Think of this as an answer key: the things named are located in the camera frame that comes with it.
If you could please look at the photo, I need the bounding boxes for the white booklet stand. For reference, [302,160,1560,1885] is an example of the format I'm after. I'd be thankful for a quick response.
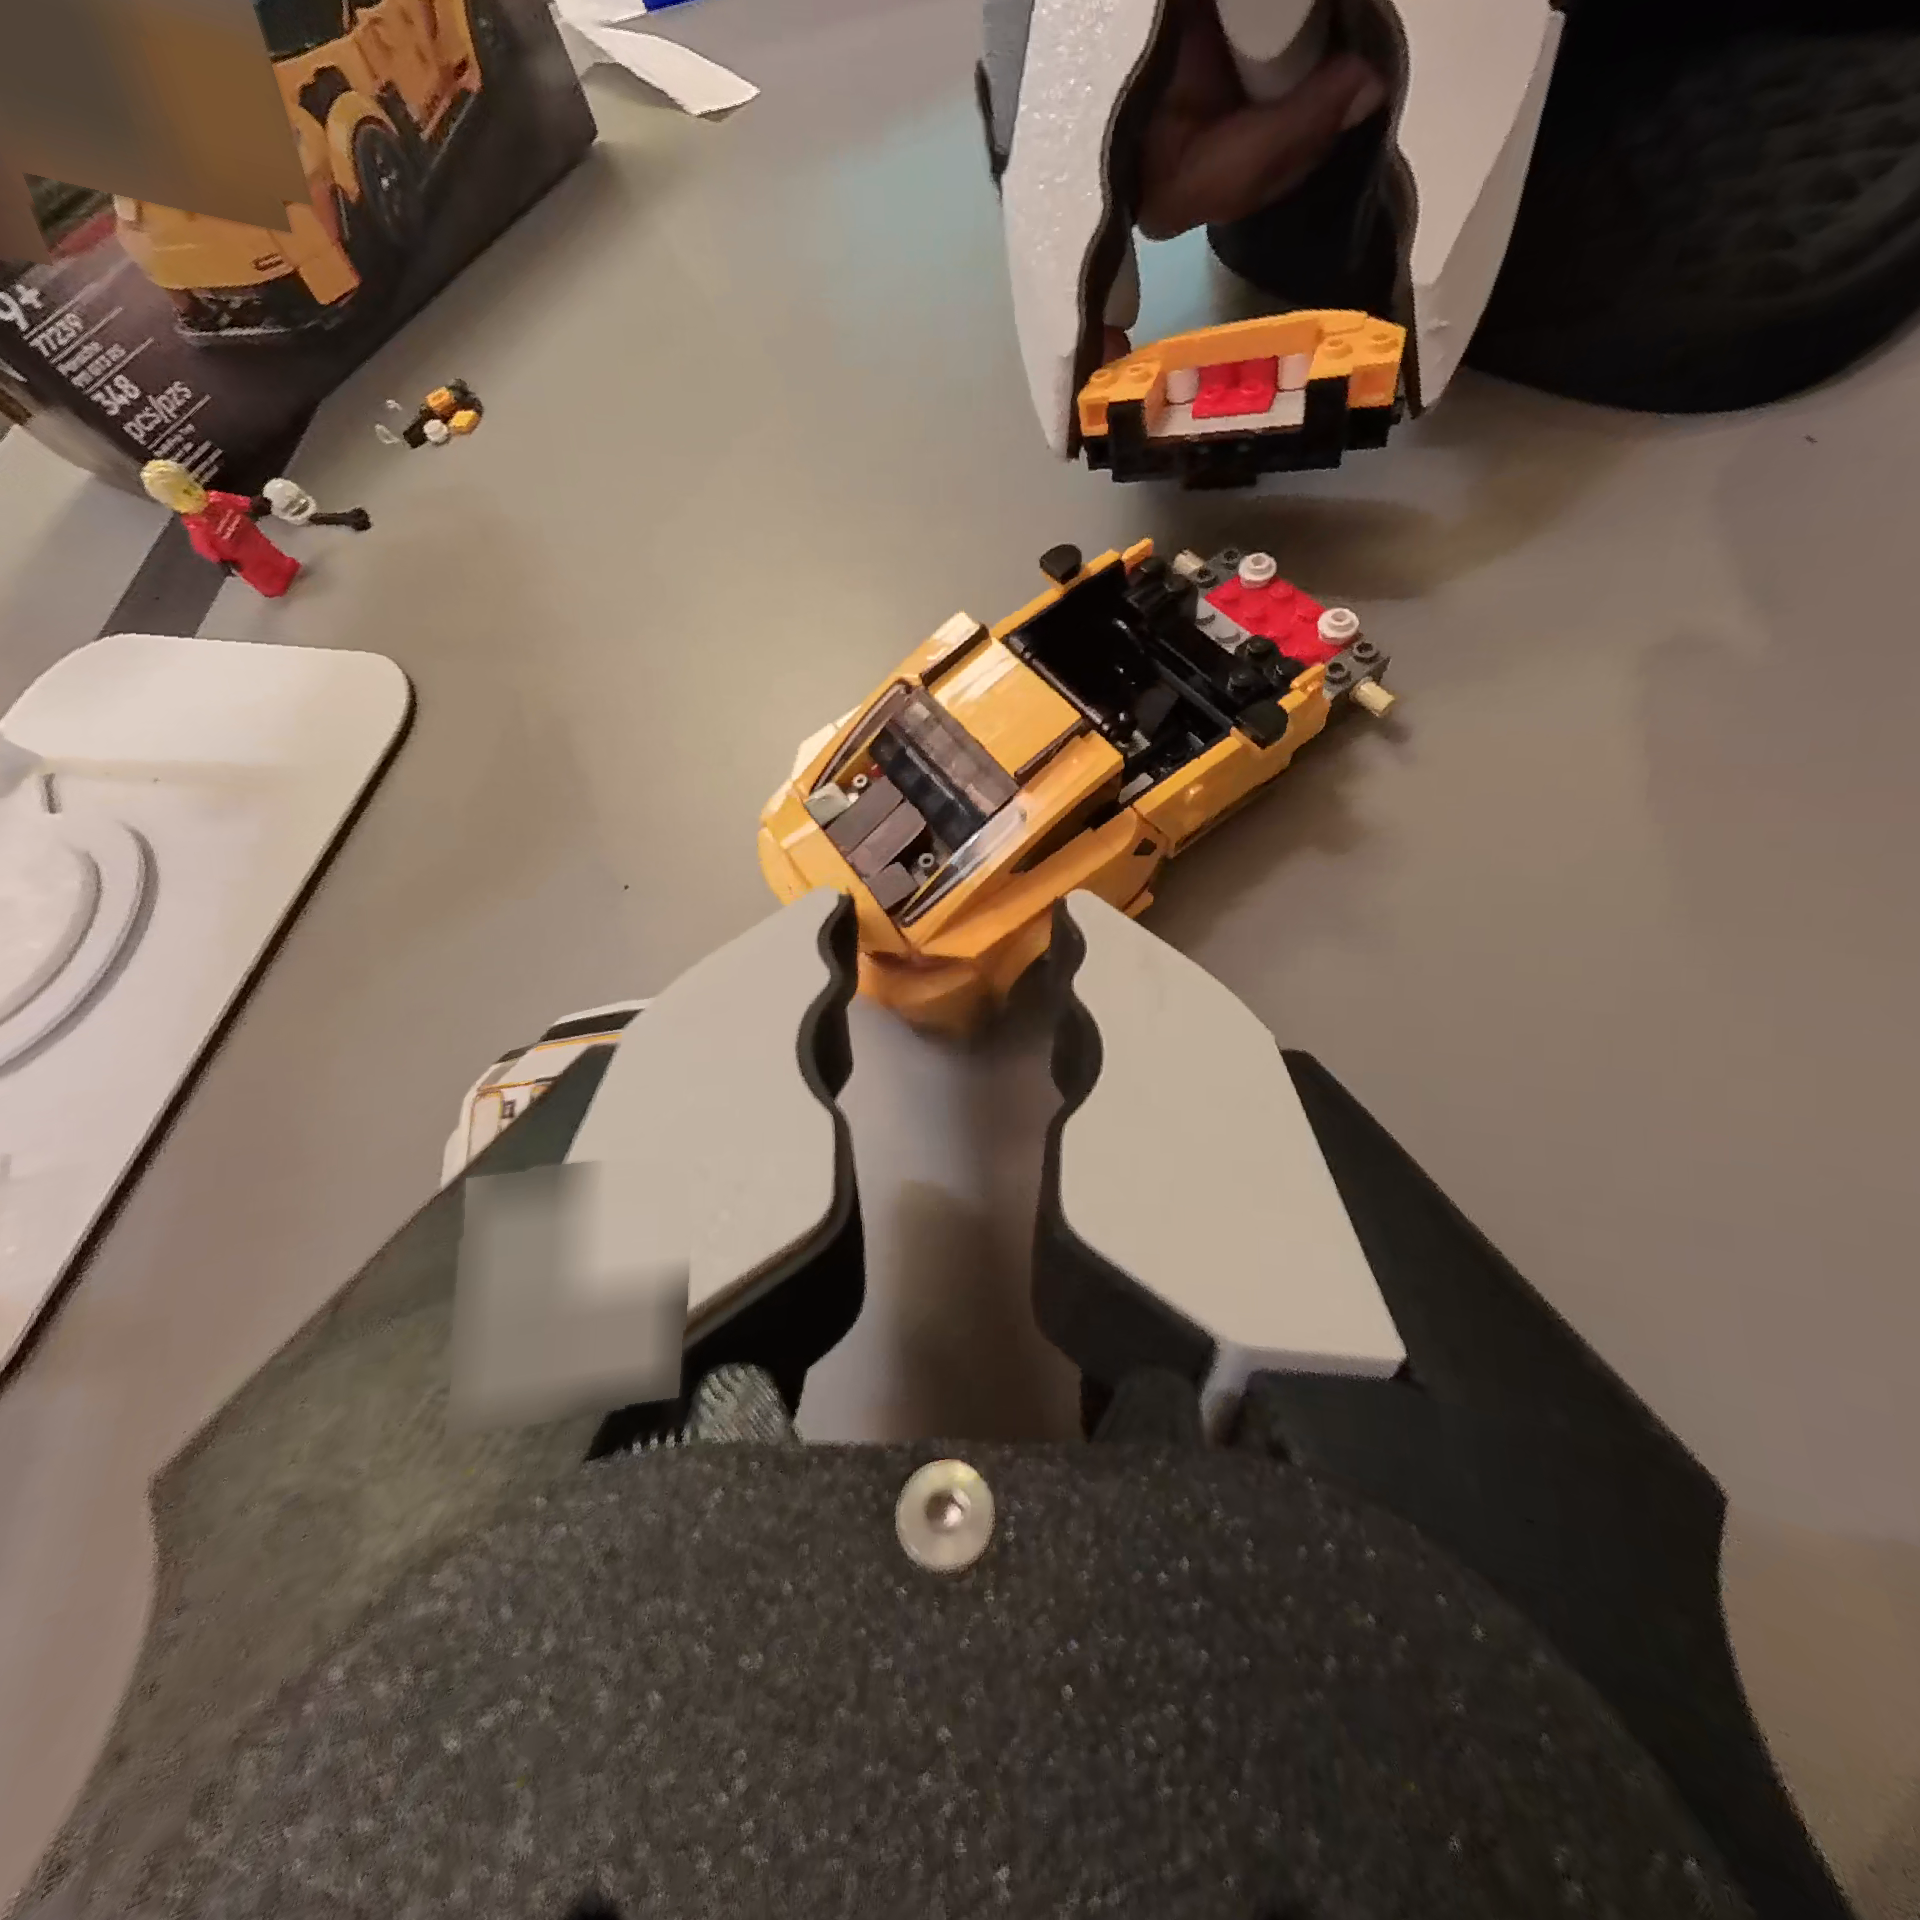
[0,633,414,1373]

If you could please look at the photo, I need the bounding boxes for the yellow lego car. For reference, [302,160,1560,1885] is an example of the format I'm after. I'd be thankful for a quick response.
[756,540,1404,1037]

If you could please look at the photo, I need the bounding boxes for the spare small lego pieces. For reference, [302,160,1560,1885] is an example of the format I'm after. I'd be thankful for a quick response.
[375,379,484,449]

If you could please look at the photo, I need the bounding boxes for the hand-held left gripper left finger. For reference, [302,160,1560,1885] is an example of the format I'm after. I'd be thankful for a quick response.
[561,897,873,1327]

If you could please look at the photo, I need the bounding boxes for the red lego minifigure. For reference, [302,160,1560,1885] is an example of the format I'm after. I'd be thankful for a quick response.
[142,457,302,600]

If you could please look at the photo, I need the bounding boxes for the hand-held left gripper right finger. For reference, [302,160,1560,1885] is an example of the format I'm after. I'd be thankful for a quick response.
[1036,900,1407,1433]

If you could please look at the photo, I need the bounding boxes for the black lego set box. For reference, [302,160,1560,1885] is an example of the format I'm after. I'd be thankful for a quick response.
[0,0,601,490]

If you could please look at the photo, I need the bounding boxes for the building instruction booklet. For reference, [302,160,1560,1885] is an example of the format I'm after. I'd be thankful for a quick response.
[555,0,759,120]

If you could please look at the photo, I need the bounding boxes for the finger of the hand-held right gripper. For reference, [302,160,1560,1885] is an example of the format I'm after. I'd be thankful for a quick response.
[975,0,1175,463]
[1358,0,1566,416]

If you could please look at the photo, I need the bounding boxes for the black round cushion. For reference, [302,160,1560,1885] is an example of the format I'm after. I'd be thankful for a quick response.
[1215,0,1920,415]

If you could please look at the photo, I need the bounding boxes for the person's right hand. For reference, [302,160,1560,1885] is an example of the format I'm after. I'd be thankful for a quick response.
[1135,0,1395,242]

